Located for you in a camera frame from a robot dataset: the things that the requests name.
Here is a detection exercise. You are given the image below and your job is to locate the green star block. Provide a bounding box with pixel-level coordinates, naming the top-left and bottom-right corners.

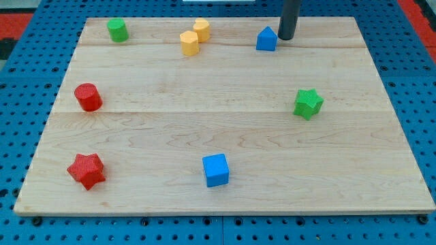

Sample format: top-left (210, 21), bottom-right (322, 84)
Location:
top-left (293, 88), bottom-right (324, 120)

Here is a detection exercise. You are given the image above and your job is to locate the red star block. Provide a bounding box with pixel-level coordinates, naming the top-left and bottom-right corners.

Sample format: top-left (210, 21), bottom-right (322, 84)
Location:
top-left (67, 153), bottom-right (106, 191)

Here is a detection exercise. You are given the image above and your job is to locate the blue cube block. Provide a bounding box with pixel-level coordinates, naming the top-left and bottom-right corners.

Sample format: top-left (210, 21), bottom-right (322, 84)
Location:
top-left (202, 154), bottom-right (230, 188)

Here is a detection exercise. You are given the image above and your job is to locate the light wooden board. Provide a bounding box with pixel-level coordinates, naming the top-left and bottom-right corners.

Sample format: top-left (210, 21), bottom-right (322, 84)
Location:
top-left (14, 17), bottom-right (435, 216)

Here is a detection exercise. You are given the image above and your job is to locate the yellow hexagon block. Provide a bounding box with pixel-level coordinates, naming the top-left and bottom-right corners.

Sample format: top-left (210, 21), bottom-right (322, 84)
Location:
top-left (180, 31), bottom-right (200, 56)

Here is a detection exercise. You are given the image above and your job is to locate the blue pentagon house block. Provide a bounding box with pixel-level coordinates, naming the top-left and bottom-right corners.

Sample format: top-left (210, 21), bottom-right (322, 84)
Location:
top-left (256, 27), bottom-right (277, 51)

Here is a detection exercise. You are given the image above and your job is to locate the yellow heart block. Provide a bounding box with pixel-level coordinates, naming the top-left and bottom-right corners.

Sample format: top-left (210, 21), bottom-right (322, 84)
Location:
top-left (193, 18), bottom-right (211, 43)

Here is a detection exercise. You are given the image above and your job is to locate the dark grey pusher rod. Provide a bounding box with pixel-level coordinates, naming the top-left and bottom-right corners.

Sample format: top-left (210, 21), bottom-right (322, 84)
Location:
top-left (278, 0), bottom-right (302, 40)

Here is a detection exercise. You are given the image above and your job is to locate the red cylinder block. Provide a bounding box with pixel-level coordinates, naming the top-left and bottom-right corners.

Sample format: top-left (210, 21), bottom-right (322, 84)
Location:
top-left (74, 83), bottom-right (103, 112)

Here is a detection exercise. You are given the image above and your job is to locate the green cylinder block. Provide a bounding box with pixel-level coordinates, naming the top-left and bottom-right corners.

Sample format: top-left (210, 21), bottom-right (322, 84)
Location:
top-left (106, 18), bottom-right (129, 42)

